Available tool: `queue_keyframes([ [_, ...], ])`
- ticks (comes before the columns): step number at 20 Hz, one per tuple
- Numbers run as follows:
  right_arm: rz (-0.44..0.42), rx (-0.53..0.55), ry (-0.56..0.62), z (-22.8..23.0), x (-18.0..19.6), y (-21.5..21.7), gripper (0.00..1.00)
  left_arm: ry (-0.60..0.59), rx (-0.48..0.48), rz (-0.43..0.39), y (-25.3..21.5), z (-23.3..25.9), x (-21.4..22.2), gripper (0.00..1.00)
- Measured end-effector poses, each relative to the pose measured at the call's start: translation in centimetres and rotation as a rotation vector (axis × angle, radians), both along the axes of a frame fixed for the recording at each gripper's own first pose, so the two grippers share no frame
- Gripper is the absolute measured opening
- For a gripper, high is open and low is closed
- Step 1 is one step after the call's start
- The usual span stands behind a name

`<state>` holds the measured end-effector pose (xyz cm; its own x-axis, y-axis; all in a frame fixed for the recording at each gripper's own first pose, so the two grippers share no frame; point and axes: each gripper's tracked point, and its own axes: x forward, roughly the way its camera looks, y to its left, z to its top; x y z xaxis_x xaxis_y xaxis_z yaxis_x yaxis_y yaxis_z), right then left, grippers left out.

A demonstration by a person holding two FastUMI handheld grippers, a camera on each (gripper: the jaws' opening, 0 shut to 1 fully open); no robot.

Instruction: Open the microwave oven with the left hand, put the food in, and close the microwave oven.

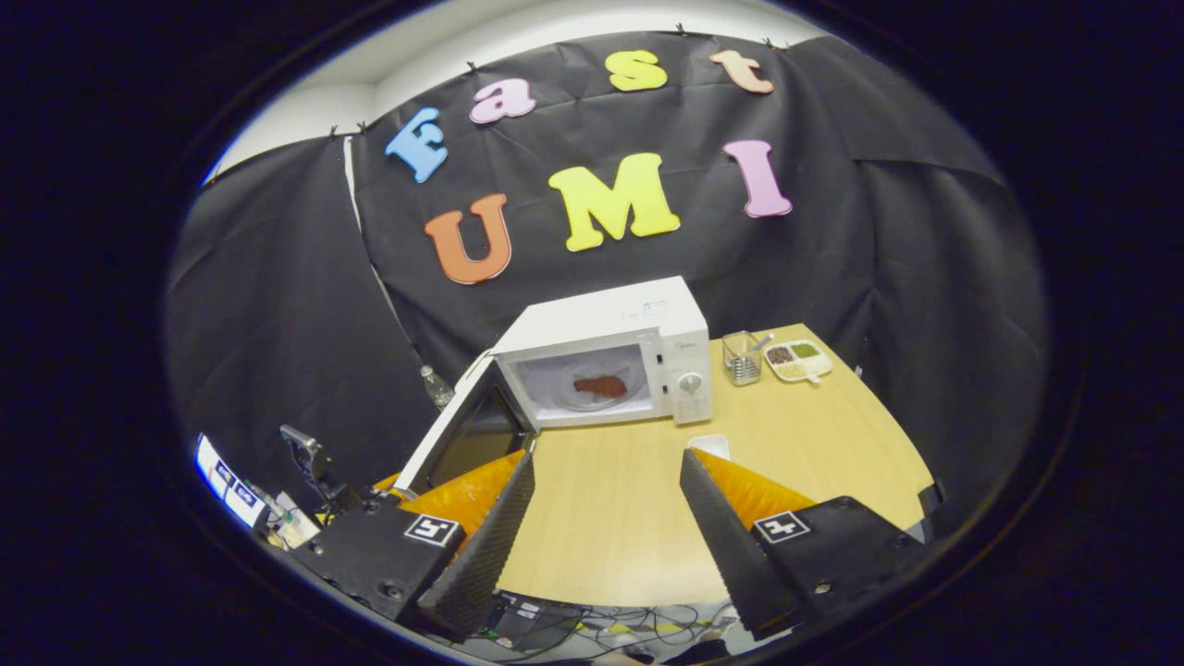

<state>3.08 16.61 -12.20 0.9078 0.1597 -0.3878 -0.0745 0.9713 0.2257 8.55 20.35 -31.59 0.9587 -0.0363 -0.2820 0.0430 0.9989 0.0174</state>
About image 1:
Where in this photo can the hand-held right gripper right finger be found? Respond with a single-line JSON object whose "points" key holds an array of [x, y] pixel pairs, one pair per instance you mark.
{"points": [[735, 546]]}

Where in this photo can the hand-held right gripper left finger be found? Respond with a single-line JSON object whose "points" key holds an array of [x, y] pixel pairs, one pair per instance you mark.
{"points": [[481, 546]]}

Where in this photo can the red meat piece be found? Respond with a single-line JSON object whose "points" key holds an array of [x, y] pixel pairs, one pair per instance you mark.
{"points": [[601, 386]]}

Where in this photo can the white microwave oven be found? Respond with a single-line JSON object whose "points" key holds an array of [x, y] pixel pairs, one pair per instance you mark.
{"points": [[610, 319]]}

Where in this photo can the computer monitor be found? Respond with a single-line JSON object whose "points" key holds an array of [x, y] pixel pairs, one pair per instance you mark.
{"points": [[227, 481]]}

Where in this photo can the white rectangular dish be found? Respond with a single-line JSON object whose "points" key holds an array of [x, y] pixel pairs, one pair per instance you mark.
{"points": [[709, 447]]}

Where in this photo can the clear water bottle green label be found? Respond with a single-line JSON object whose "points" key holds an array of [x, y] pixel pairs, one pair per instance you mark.
{"points": [[437, 387]]}

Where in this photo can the metal mesh utensil basket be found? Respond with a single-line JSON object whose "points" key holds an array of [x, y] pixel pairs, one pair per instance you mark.
{"points": [[742, 361]]}

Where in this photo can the divided tray of grains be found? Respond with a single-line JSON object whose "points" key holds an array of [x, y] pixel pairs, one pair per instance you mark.
{"points": [[798, 361]]}

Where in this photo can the black backdrop cloth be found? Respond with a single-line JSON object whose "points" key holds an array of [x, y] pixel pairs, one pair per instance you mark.
{"points": [[832, 231]]}

